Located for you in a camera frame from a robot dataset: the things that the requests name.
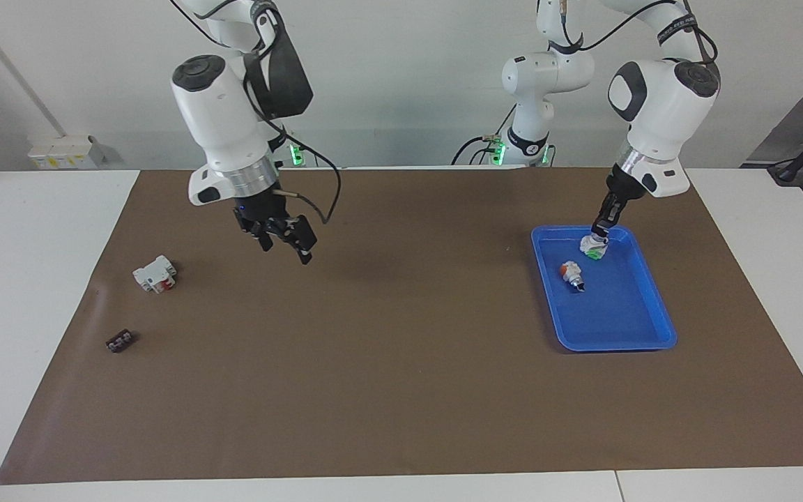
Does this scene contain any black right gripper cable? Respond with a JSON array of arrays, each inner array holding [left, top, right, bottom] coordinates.
[[243, 52, 342, 225]]

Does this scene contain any black arm base cable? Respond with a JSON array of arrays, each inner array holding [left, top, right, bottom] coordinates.
[[452, 105, 517, 166]]

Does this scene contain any white power strip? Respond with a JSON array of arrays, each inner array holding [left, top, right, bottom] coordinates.
[[29, 135, 106, 170]]

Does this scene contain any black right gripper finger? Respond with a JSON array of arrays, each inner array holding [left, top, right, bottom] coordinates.
[[272, 214, 319, 265], [234, 210, 275, 252]]

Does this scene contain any brown table mat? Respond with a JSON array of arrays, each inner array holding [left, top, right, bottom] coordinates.
[[0, 167, 803, 485]]

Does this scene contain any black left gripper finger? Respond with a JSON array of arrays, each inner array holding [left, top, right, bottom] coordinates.
[[590, 193, 619, 238], [599, 205, 627, 244]]

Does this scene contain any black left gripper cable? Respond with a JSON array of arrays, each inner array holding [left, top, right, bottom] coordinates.
[[558, 0, 719, 67]]

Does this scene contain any white circuit breaker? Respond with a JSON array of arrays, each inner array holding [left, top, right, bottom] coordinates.
[[132, 255, 178, 294]]

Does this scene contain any blue plastic tray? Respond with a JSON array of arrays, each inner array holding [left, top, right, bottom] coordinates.
[[530, 225, 678, 353]]

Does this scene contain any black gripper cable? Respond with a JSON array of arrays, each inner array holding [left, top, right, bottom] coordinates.
[[558, 0, 719, 67], [243, 52, 342, 225]]

